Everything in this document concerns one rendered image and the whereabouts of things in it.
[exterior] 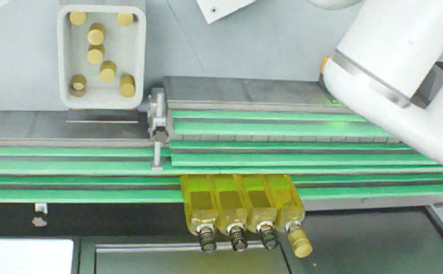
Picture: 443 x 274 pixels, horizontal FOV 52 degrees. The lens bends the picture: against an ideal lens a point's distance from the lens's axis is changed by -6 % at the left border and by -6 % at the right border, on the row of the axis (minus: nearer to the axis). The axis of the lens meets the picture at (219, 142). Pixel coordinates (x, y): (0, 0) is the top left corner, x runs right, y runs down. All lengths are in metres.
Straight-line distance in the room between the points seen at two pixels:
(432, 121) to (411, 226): 0.88
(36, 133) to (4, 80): 0.16
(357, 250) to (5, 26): 0.95
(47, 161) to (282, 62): 0.57
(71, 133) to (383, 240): 0.79
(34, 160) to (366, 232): 0.81
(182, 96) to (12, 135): 0.37
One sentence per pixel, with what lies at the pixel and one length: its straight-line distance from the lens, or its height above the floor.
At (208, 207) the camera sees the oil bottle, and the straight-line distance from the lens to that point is 0.91.
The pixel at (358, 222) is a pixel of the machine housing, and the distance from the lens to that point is 1.27.
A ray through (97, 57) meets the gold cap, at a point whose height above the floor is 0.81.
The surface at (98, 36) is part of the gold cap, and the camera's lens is 0.99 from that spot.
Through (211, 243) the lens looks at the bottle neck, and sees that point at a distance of 0.86.
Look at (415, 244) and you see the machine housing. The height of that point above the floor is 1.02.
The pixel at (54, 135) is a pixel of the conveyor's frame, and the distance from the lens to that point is 1.04.
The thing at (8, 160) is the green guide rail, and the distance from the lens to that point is 1.02.
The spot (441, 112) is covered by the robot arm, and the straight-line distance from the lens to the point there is 0.48.
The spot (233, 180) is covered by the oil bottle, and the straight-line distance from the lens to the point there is 0.98.
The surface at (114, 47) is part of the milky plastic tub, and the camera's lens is 1.04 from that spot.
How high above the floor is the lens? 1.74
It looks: 56 degrees down
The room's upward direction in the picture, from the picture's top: 163 degrees clockwise
